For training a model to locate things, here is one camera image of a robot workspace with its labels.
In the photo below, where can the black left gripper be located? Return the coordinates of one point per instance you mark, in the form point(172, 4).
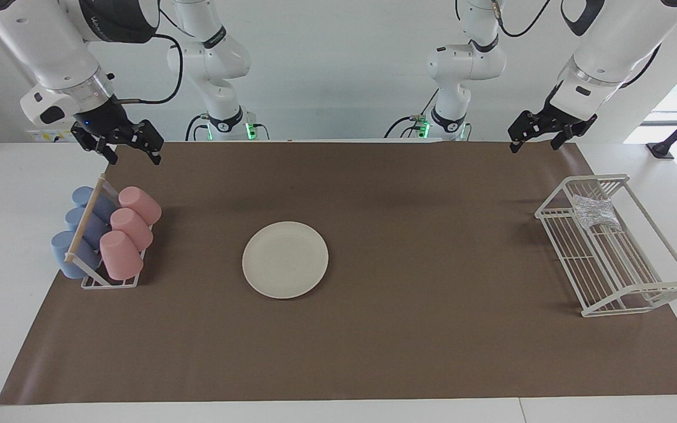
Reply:
point(565, 117)

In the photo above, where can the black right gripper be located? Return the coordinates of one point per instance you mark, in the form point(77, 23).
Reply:
point(103, 120)

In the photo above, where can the silver foil ball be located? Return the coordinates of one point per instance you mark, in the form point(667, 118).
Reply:
point(594, 211)

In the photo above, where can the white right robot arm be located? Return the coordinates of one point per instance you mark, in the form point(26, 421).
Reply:
point(39, 41)

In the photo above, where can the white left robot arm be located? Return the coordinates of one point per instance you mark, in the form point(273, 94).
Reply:
point(620, 41)

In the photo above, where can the cream round plate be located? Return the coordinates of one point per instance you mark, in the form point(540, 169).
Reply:
point(285, 259)

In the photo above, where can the pink plastic cup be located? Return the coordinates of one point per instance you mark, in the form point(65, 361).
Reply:
point(140, 204)
point(121, 255)
point(133, 228)

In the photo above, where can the blue plastic cup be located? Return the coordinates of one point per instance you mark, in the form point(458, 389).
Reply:
point(103, 205)
point(94, 228)
point(62, 252)

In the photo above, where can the brown table mat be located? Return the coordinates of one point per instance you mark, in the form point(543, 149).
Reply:
point(409, 352)

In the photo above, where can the white wall outlet box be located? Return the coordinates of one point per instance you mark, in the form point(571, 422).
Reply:
point(44, 136)

